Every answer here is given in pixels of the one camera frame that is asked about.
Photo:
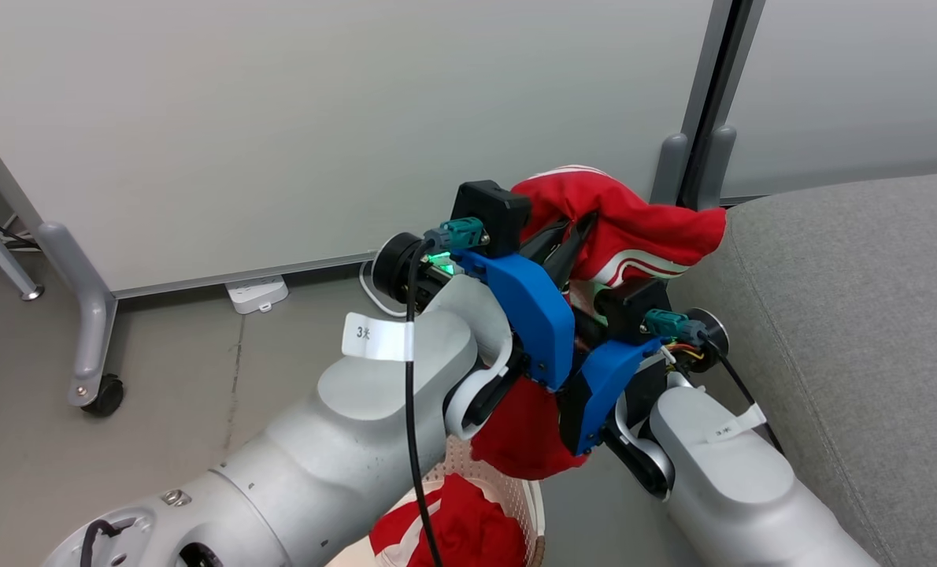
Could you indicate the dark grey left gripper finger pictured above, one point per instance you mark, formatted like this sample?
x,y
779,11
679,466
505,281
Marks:
x,y
549,240
572,252

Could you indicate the grey partition foot post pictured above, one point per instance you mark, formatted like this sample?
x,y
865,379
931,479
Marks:
x,y
669,169
722,165

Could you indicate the black castor wheel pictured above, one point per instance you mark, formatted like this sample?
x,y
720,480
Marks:
x,y
106,395

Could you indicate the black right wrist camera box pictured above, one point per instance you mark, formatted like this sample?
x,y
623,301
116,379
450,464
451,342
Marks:
x,y
634,303

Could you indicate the red garment with white trim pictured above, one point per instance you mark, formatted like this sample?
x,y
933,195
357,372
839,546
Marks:
x,y
468,528

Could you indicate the grey metal table leg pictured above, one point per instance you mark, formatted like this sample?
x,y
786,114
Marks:
x,y
0,252

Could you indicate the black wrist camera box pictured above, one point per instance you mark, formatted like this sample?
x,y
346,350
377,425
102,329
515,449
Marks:
x,y
494,209
634,303

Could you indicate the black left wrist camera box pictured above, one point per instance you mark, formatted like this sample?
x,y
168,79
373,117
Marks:
x,y
494,209

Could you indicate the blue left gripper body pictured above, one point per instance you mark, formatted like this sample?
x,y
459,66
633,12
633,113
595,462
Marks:
x,y
527,311

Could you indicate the white perforated laundry basket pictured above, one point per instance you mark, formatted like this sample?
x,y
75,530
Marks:
x,y
527,504

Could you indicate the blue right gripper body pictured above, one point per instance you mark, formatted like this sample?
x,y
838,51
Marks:
x,y
598,394

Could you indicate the small white paper tag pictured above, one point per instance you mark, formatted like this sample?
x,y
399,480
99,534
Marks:
x,y
732,425

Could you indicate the large white partition panel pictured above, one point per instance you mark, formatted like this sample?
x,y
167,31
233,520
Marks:
x,y
319,118

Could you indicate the white paper tag printed 3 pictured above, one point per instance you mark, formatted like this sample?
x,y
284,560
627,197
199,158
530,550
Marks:
x,y
375,337

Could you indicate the grey fabric sofa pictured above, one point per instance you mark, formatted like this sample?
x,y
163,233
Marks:
x,y
854,331

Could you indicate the grey partition leg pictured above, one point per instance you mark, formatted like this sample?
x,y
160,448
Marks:
x,y
83,315

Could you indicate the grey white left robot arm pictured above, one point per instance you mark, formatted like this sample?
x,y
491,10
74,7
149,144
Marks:
x,y
342,441

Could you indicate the red white-striped garment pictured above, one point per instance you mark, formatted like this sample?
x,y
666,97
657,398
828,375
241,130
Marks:
x,y
634,228

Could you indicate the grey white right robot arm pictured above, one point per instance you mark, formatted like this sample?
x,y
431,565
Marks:
x,y
736,488

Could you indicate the white power strip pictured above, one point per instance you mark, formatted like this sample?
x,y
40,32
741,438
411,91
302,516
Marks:
x,y
257,293

